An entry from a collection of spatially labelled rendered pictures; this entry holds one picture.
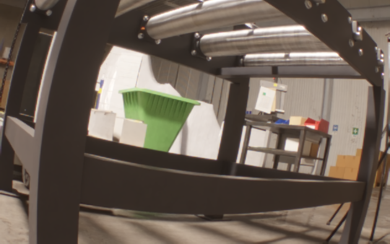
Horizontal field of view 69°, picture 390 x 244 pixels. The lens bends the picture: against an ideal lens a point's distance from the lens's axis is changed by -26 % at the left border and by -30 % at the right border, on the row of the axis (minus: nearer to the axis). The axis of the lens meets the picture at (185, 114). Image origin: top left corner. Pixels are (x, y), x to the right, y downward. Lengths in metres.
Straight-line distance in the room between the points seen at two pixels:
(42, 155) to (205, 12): 0.91
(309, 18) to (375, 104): 0.61
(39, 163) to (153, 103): 3.63
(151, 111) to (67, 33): 3.63
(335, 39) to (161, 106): 3.27
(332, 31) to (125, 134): 2.65
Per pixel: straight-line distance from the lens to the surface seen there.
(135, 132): 3.46
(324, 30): 1.03
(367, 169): 1.40
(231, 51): 1.62
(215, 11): 1.24
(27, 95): 2.01
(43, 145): 0.50
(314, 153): 4.05
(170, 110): 4.18
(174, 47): 1.76
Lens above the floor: 0.39
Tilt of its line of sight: 4 degrees up
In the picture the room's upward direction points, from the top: 11 degrees clockwise
